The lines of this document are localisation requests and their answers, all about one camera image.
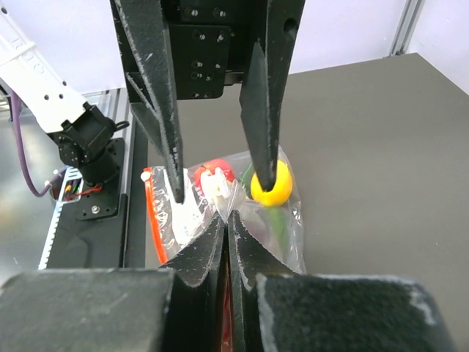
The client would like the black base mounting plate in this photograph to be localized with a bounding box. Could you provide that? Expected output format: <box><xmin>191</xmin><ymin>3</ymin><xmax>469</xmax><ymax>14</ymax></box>
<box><xmin>47</xmin><ymin>123</ymin><xmax>148</xmax><ymax>268</ymax></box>

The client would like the fake red apple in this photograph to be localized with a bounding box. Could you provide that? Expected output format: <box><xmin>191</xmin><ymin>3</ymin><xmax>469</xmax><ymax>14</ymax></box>
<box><xmin>193</xmin><ymin>158</ymin><xmax>235</xmax><ymax>189</ymax></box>

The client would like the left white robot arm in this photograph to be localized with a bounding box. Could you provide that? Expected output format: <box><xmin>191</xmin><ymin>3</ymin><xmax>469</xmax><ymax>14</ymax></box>
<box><xmin>1</xmin><ymin>1</ymin><xmax>304</xmax><ymax>203</ymax></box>

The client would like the clear bag orange zipper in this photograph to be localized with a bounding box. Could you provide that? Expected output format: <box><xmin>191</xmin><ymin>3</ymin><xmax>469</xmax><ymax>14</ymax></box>
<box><xmin>141</xmin><ymin>150</ymin><xmax>306</xmax><ymax>274</ymax></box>

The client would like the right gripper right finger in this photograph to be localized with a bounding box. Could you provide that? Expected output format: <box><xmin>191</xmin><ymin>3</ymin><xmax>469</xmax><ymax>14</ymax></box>
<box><xmin>227</xmin><ymin>211</ymin><xmax>457</xmax><ymax>351</ymax></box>

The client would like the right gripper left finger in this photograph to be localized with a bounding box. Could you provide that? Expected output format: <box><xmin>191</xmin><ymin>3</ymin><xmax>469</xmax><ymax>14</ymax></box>
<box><xmin>1</xmin><ymin>216</ymin><xmax>225</xmax><ymax>351</ymax></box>

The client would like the fake yellow lemon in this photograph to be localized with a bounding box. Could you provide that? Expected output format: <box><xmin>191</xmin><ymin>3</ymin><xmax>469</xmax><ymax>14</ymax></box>
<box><xmin>250</xmin><ymin>158</ymin><xmax>294</xmax><ymax>206</ymax></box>

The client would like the fake green cucumber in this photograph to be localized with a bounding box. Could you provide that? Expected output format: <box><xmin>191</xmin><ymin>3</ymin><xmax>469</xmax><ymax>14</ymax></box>
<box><xmin>240</xmin><ymin>164</ymin><xmax>288</xmax><ymax>256</ymax></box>

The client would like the white slotted cable duct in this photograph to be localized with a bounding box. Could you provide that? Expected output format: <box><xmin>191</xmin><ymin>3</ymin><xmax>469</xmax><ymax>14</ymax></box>
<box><xmin>37</xmin><ymin>166</ymin><xmax>81</xmax><ymax>270</ymax></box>

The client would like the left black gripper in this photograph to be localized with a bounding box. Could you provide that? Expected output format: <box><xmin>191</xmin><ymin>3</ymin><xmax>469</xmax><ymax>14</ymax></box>
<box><xmin>111</xmin><ymin>1</ymin><xmax>305</xmax><ymax>203</ymax></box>

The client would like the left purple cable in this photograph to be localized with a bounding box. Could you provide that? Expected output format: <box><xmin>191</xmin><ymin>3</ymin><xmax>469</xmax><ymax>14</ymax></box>
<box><xmin>9</xmin><ymin>89</ymin><xmax>65</xmax><ymax>199</ymax></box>

